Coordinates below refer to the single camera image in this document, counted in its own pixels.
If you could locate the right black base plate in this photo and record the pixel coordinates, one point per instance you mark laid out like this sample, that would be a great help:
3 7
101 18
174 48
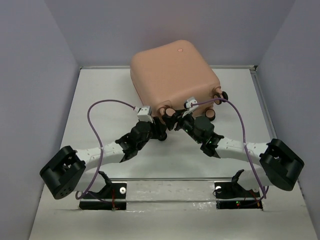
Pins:
231 196

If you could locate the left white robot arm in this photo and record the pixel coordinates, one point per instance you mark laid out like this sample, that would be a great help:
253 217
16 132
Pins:
75 170

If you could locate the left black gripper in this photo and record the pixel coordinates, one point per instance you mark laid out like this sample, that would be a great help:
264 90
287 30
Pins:
158 128

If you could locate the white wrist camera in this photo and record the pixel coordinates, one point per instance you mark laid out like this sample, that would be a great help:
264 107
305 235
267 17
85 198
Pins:
190 106
144 114

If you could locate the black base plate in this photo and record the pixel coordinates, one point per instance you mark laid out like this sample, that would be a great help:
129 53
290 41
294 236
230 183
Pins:
111 196
231 196

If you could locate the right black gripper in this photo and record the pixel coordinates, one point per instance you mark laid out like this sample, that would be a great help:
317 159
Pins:
171 120

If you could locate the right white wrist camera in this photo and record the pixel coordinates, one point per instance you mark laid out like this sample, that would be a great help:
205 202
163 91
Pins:
190 106

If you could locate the pink hard-shell suitcase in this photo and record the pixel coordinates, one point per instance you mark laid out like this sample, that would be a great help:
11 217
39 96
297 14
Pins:
165 77

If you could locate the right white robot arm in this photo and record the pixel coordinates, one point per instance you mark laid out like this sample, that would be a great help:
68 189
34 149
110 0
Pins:
272 163

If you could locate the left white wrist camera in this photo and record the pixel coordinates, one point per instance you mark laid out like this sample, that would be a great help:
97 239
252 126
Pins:
144 114

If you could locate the aluminium rail front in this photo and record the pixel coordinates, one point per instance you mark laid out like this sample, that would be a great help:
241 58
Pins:
215 179

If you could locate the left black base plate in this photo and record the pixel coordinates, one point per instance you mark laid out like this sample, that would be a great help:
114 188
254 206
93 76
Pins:
111 196

